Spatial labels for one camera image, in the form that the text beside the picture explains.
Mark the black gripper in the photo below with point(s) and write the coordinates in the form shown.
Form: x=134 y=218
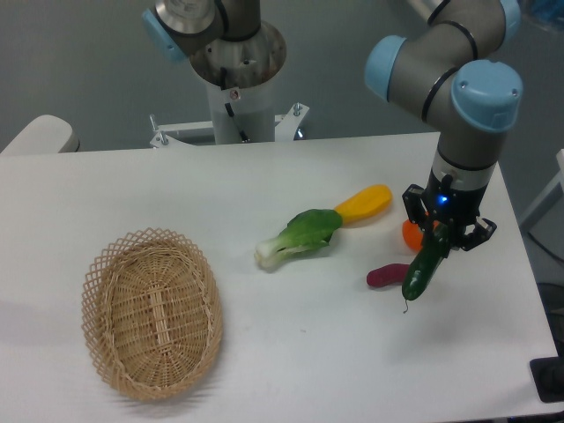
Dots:
x=458 y=208

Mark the green cucumber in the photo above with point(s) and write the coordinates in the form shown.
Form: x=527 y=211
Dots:
x=435 y=248

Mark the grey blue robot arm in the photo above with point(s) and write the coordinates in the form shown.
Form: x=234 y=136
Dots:
x=444 y=78

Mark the orange fruit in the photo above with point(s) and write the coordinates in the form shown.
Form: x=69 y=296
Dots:
x=414 y=234

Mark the yellow squash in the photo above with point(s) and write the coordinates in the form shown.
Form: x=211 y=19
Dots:
x=366 y=204

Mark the green bok choy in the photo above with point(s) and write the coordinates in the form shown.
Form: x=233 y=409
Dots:
x=310 y=230

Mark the black device at table edge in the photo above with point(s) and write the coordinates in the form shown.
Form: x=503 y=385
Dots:
x=547 y=374

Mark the woven wicker basket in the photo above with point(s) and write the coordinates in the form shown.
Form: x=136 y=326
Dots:
x=151 y=314

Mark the white chair armrest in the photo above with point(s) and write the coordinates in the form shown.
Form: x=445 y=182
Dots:
x=46 y=134

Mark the white metal base frame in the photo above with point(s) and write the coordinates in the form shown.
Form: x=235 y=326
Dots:
x=258 y=128

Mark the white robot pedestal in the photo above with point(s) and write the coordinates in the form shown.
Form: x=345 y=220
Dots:
x=239 y=75

